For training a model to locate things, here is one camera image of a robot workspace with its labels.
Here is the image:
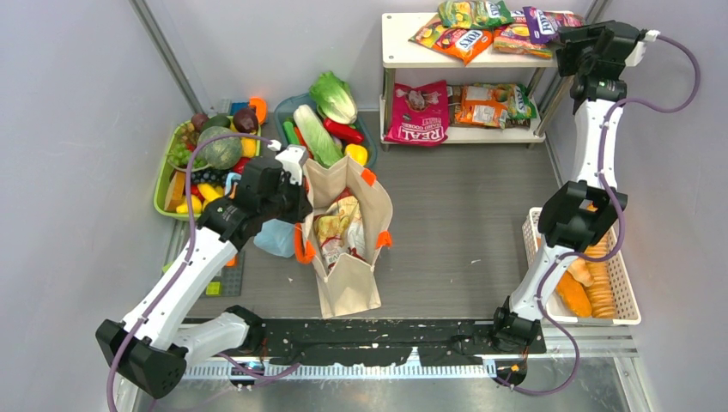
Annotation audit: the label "light blue plastic bag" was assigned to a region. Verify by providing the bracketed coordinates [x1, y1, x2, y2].
[224, 172, 294, 258]

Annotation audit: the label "purple snack bag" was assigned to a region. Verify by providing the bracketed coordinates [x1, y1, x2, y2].
[522, 6, 585, 45]

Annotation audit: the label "red white chips bag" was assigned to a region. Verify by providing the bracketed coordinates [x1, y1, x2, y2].
[313, 188, 366, 271]

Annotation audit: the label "beige canvas tote bag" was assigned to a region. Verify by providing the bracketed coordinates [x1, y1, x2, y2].
[294, 156, 393, 318]

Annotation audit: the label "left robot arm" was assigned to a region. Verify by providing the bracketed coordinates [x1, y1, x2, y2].
[95, 150, 312, 399]

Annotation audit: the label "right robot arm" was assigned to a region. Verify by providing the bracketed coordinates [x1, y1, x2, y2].
[489, 21, 646, 352]

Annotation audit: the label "black grapes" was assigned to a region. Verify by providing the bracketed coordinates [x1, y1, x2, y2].
[191, 168, 230, 186]

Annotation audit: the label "green fruit tray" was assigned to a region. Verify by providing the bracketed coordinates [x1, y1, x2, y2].
[153, 113, 261, 220]

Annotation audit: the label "yellow banana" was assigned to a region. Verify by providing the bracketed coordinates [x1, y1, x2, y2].
[197, 183, 224, 208]

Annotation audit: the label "green cantaloupe melon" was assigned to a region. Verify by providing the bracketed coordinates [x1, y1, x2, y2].
[197, 126, 243, 170]

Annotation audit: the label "green cucumber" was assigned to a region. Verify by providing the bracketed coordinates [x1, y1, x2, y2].
[282, 120, 300, 145]

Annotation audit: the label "dark purple fruit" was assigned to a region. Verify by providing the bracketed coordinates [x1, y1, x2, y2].
[232, 107, 259, 134]

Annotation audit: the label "napa cabbage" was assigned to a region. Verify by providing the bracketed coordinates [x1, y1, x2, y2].
[293, 105, 343, 168]

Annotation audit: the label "yellow orange snack bag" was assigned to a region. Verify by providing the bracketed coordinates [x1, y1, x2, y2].
[493, 10, 554, 59]

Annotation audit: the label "teal vegetable tray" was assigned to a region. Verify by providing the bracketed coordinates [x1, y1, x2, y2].
[274, 94, 379, 168]

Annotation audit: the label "green grapes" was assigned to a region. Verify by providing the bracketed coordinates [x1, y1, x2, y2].
[167, 142, 196, 169]

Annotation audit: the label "red pepper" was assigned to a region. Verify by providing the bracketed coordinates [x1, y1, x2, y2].
[323, 118, 364, 144]

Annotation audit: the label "yellow bell pepper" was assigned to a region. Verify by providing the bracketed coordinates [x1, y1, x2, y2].
[344, 143, 369, 167]

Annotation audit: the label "green lettuce head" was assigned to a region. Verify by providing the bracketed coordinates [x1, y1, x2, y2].
[309, 71, 358, 124]

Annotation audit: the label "orange green snack bag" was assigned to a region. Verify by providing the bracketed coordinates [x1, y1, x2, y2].
[448, 83, 538, 130]

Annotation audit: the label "orange Fox's snack bag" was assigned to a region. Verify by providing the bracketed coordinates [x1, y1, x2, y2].
[409, 15, 494, 65]

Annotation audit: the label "pink Real snack bag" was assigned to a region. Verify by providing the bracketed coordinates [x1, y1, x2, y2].
[384, 80, 450, 147]

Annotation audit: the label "white two-tier shelf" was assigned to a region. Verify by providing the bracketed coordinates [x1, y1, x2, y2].
[379, 12, 557, 150]

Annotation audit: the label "stack of round crackers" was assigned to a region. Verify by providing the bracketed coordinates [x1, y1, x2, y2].
[585, 260, 616, 318]

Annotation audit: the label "white plastic basket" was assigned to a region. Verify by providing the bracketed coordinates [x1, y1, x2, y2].
[522, 207, 641, 326]

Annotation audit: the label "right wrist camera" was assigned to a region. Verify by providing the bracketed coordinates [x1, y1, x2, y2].
[625, 29, 660, 67]

